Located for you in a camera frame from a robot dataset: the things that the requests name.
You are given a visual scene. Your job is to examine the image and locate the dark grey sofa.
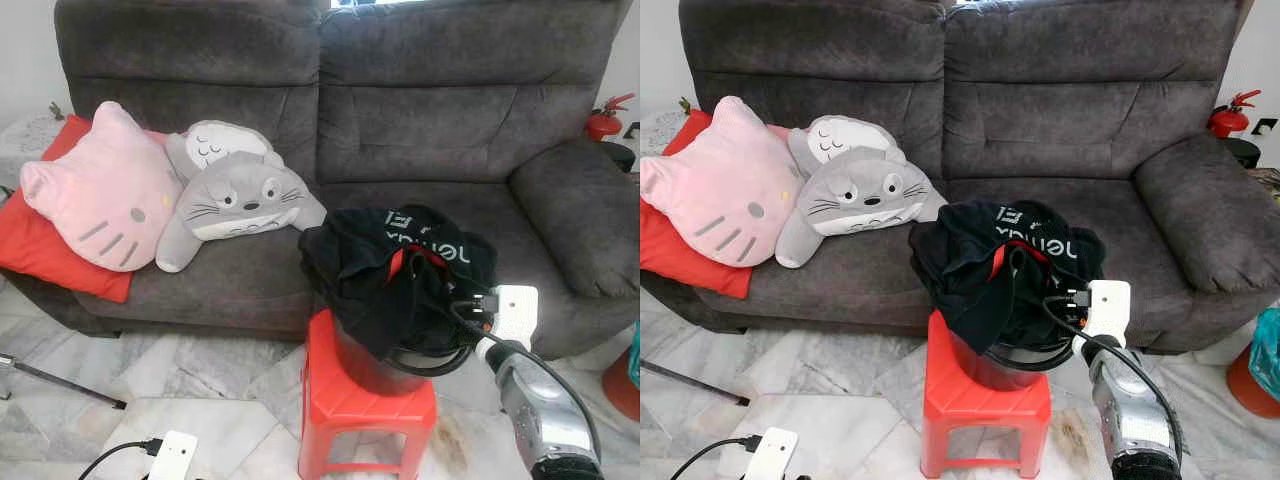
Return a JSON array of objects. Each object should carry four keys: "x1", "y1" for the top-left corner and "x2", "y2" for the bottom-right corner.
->
[
  {"x1": 5, "y1": 0, "x2": 640, "y2": 361},
  {"x1": 640, "y1": 0, "x2": 1271, "y2": 356}
]

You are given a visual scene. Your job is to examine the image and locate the black metal pole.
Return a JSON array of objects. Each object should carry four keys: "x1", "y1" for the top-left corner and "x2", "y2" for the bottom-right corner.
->
[
  {"x1": 0, "y1": 352, "x2": 129, "y2": 411},
  {"x1": 640, "y1": 360, "x2": 751, "y2": 407}
]

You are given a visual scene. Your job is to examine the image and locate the grey Totoro plush closed eyes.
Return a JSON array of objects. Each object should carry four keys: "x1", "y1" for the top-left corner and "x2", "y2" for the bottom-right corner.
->
[
  {"x1": 785, "y1": 115, "x2": 906, "y2": 176},
  {"x1": 163, "y1": 120, "x2": 284, "y2": 181}
]

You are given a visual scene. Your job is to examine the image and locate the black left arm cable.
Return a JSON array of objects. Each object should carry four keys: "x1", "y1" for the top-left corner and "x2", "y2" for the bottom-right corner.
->
[
  {"x1": 78, "y1": 437, "x2": 163, "y2": 480},
  {"x1": 670, "y1": 435, "x2": 763, "y2": 480}
]

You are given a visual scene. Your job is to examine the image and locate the pink cat face pillow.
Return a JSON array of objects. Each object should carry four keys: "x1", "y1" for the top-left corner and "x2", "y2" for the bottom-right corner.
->
[
  {"x1": 20, "y1": 100, "x2": 186, "y2": 273},
  {"x1": 640, "y1": 96, "x2": 804, "y2": 268}
]

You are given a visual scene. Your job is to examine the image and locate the red plastic stool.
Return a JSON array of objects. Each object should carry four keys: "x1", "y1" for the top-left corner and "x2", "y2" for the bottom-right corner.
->
[
  {"x1": 297, "y1": 308, "x2": 439, "y2": 480},
  {"x1": 920, "y1": 308, "x2": 1053, "y2": 480}
]

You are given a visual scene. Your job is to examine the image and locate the grey Totoro plush open eyes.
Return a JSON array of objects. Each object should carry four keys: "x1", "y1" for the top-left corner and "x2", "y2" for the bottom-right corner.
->
[
  {"x1": 775, "y1": 147, "x2": 948, "y2": 269},
  {"x1": 155, "y1": 150, "x2": 328, "y2": 274}
]

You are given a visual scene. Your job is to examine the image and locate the red fire extinguisher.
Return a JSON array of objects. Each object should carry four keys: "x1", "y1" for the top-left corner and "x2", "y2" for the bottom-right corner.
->
[
  {"x1": 1207, "y1": 90, "x2": 1263, "y2": 139},
  {"x1": 585, "y1": 92, "x2": 637, "y2": 143}
]

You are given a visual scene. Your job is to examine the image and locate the white lace covered side table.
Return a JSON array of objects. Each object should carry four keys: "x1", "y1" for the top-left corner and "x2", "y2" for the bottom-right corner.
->
[
  {"x1": 640, "y1": 105, "x2": 691, "y2": 156},
  {"x1": 0, "y1": 108, "x2": 66, "y2": 191}
]

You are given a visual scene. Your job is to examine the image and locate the black shirt white lettering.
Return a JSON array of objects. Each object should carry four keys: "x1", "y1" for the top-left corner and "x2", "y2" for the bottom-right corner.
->
[
  {"x1": 908, "y1": 198, "x2": 1107, "y2": 356},
  {"x1": 298, "y1": 205, "x2": 499, "y2": 361}
]

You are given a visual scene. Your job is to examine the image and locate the red plastic hanger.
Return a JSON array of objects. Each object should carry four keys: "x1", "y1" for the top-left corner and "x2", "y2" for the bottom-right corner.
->
[
  {"x1": 383, "y1": 243, "x2": 448, "y2": 291},
  {"x1": 988, "y1": 238, "x2": 1051, "y2": 283}
]

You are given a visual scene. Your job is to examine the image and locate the orange plastic bucket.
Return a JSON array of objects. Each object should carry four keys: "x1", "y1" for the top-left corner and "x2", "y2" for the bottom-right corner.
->
[
  {"x1": 1225, "y1": 340, "x2": 1280, "y2": 419},
  {"x1": 603, "y1": 345, "x2": 640, "y2": 421}
]

